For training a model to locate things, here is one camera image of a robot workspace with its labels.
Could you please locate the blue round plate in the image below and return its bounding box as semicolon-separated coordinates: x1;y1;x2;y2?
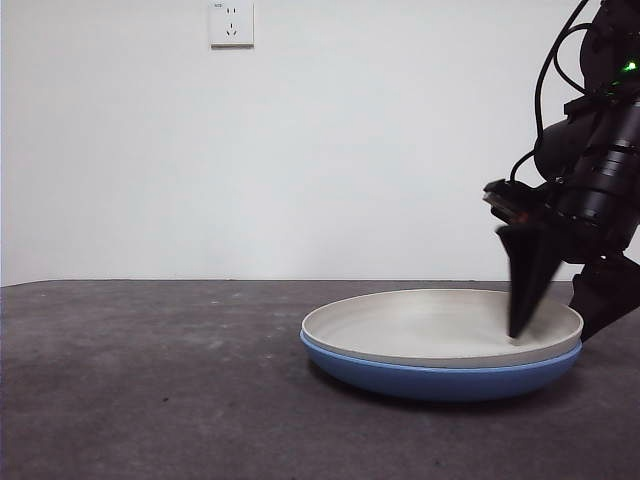
299;329;584;403

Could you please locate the white round plate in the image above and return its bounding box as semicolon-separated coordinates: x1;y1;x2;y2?
301;288;585;369

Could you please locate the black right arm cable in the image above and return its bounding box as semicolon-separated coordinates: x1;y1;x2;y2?
507;0;600;185

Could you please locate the white wall power socket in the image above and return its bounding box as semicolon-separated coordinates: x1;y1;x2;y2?
209;1;255;50

